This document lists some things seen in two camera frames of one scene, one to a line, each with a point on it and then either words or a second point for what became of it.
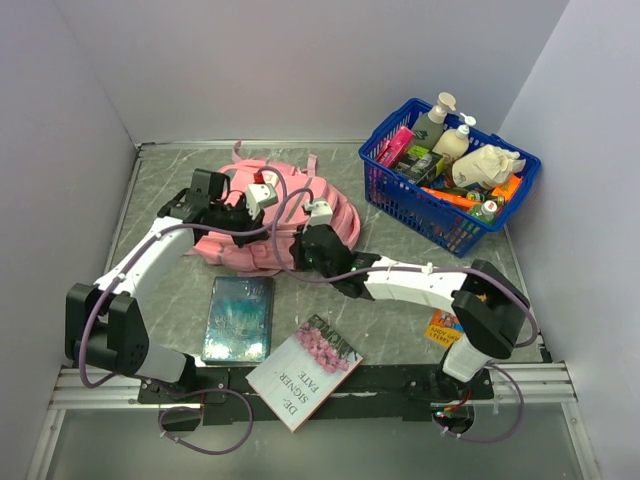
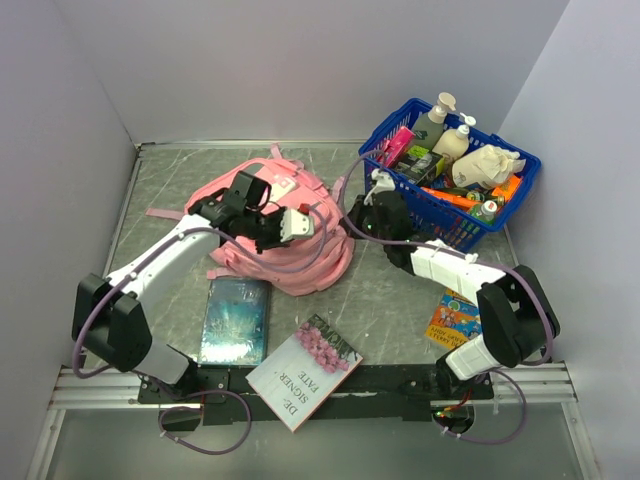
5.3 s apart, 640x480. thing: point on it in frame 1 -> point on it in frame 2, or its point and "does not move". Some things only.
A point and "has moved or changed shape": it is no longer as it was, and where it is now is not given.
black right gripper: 298,250 -> 360,209
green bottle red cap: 485,211 does not move
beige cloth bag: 488,166 does not move
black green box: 417,163 does not move
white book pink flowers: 298,376 does not move
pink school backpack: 281,198 has moved or changed shape
